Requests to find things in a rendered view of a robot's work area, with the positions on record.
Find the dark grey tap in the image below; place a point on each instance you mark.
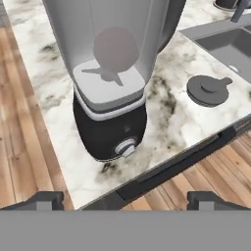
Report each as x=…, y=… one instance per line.
x=240, y=10

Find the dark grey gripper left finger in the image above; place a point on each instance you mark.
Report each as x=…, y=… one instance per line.
x=45, y=200

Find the black blender with clear jug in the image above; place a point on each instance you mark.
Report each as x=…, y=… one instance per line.
x=111, y=81

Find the grey sink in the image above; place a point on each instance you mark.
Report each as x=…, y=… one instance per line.
x=225, y=45

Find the dark round pot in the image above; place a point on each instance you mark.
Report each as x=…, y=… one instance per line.
x=225, y=3

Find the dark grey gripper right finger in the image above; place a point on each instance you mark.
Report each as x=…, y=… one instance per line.
x=203, y=200

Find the dark grey blender lid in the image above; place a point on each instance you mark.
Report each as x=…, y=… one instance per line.
x=208, y=90

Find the black dishwasher front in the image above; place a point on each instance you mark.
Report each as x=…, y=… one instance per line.
x=176, y=165

